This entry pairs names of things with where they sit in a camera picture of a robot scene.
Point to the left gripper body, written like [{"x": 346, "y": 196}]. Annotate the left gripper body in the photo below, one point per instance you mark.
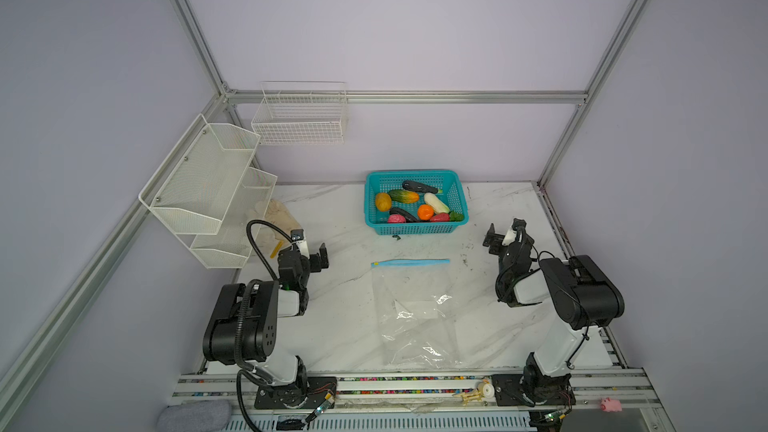
[{"x": 321, "y": 258}]

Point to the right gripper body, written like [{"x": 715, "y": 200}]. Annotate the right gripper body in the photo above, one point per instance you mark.
[{"x": 496, "y": 237}]

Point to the white radish toy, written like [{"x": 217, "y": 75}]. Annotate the white radish toy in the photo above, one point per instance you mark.
[{"x": 436, "y": 204}]

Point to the clear zip top bag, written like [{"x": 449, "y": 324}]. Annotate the clear zip top bag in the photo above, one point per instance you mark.
[{"x": 414, "y": 302}]

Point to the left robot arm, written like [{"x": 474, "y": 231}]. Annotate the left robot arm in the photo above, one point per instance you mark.
[{"x": 243, "y": 328}]

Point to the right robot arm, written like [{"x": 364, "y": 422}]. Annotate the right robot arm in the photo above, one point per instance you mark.
[{"x": 583, "y": 297}]

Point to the beige cloth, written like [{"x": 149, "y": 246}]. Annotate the beige cloth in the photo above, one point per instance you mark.
[{"x": 268, "y": 240}]

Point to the green vegetable toy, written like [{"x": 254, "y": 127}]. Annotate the green vegetable toy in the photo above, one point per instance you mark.
[{"x": 456, "y": 215}]

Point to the red strawberry toy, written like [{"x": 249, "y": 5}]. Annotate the red strawberry toy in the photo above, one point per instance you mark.
[{"x": 441, "y": 217}]

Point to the yellow lemon toy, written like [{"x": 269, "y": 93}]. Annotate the yellow lemon toy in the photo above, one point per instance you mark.
[{"x": 383, "y": 202}]

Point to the pink dragonfruit toy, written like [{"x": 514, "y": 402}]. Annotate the pink dragonfruit toy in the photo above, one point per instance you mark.
[{"x": 397, "y": 218}]

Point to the dark eggplant toy lower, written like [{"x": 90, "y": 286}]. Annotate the dark eggplant toy lower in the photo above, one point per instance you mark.
[{"x": 408, "y": 215}]

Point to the orange persimmon toy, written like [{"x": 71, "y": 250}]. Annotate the orange persimmon toy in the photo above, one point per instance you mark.
[{"x": 425, "y": 212}]

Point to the teal plastic basket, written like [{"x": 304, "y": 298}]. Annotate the teal plastic basket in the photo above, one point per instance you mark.
[{"x": 383, "y": 181}]

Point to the green yellow cucumber toy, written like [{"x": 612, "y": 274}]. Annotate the green yellow cucumber toy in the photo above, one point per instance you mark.
[{"x": 403, "y": 196}]

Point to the white mesh two-tier shelf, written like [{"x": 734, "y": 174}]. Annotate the white mesh two-tier shelf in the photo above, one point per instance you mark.
[{"x": 208, "y": 189}]

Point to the yellow wooden toy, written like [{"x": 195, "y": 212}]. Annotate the yellow wooden toy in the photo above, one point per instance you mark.
[{"x": 483, "y": 392}]

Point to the pink pig figure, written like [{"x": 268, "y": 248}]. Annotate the pink pig figure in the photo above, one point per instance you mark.
[{"x": 611, "y": 405}]

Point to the grey cloth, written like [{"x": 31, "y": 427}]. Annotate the grey cloth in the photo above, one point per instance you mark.
[{"x": 203, "y": 416}]

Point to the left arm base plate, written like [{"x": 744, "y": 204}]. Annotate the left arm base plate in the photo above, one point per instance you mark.
[{"x": 305, "y": 393}]

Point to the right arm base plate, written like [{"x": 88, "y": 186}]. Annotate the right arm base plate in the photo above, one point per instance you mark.
[{"x": 518, "y": 390}]

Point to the white wire basket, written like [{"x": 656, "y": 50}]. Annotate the white wire basket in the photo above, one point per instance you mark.
[{"x": 301, "y": 113}]

